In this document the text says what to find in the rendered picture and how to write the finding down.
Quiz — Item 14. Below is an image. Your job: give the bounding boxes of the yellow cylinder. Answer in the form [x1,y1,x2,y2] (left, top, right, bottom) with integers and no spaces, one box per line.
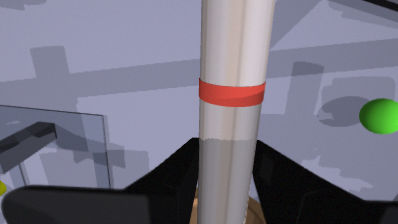
[0,181,6,196]

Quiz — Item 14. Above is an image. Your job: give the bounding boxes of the green ball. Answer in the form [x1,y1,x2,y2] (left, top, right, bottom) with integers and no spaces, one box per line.
[359,98,398,134]

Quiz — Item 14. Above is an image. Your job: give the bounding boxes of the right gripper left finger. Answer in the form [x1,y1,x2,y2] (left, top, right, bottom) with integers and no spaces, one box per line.
[1,137,199,224]

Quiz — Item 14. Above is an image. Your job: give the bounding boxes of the tan paper roll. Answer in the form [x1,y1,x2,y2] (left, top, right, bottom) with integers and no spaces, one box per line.
[190,187,266,224]

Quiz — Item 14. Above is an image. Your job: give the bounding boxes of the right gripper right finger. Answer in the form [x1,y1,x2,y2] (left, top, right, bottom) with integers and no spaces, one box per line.
[252,140,398,224]

